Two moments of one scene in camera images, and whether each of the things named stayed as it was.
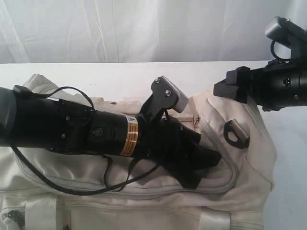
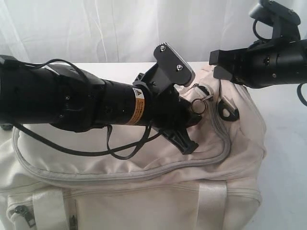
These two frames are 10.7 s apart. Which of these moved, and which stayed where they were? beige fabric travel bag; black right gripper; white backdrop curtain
Moved: black right gripper
Stayed: beige fabric travel bag; white backdrop curtain
